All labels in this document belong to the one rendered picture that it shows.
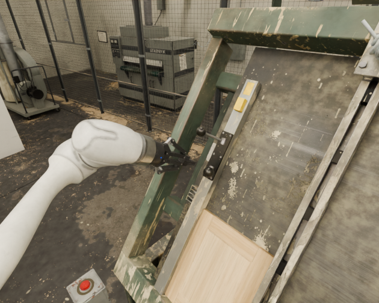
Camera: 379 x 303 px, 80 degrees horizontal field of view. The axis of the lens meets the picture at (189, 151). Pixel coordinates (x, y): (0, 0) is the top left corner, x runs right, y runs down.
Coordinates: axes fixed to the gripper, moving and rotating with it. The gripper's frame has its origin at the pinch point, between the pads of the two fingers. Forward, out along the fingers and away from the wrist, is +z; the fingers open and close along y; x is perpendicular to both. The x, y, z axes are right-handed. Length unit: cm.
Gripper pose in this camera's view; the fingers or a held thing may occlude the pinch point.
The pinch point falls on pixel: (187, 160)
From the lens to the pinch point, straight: 83.9
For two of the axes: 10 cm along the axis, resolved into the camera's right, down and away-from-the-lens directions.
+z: 5.8, 1.7, 8.0
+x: 7.1, 3.7, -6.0
